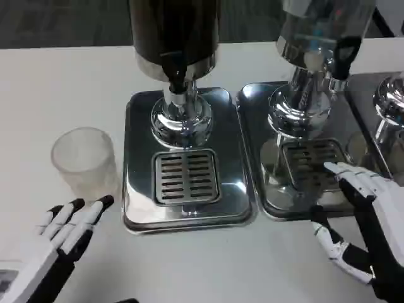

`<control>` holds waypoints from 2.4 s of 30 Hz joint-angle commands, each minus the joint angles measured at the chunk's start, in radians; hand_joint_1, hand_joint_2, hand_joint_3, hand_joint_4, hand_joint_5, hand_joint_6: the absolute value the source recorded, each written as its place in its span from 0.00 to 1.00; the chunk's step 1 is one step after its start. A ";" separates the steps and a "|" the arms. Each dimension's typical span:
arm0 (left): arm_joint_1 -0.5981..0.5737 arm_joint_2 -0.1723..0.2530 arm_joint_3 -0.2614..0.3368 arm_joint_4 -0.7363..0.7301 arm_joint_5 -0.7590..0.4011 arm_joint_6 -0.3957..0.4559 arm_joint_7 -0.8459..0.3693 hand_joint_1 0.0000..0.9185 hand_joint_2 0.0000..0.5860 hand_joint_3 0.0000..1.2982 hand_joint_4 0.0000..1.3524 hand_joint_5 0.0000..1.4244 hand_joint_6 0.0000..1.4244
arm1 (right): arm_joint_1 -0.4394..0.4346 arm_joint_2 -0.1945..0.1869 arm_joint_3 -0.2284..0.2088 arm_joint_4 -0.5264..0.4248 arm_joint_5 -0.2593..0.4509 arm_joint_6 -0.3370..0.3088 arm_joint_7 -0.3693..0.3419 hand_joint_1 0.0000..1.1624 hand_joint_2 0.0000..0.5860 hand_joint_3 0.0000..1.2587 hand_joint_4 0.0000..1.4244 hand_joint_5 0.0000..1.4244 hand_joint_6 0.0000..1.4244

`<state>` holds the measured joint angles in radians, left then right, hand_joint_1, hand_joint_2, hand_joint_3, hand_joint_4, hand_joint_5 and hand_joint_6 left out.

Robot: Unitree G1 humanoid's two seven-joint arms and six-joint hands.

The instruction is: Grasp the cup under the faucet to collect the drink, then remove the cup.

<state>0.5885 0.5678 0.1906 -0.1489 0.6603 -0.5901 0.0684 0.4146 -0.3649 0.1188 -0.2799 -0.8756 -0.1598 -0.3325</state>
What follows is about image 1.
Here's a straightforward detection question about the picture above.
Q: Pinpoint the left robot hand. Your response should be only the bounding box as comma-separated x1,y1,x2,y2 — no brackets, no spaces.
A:
0,194,115,303

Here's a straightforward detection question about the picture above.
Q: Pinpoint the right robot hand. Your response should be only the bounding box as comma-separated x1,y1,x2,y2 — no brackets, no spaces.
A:
310,161,404,303

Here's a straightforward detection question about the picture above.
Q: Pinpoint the chrome dispenser pedestal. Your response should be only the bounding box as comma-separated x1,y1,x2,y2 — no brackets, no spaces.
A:
372,71,404,152

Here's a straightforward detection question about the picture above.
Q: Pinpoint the dark drink dispenser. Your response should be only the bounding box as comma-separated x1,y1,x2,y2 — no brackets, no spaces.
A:
128,0,221,149

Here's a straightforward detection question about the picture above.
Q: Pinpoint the black looped tap handle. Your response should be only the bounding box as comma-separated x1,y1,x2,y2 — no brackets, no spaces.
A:
328,36,362,94

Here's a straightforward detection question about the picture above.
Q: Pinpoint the steel drip tray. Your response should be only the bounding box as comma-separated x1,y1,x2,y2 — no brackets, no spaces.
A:
235,82,392,222
345,71,404,187
122,86,258,236

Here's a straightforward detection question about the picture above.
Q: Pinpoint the clear ribbed glass cup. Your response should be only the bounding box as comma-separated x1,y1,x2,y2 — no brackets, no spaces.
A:
50,126,122,201

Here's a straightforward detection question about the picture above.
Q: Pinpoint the clear drink dispenser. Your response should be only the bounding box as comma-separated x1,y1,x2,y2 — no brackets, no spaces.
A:
267,0,376,138

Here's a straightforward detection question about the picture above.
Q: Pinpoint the black tap with chrome nozzle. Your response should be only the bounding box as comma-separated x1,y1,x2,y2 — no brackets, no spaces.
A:
159,52,190,107

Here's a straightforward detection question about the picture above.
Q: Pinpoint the steel slotted tray grid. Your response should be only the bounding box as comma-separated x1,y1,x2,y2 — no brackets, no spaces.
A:
152,150,222,205
282,138,351,190

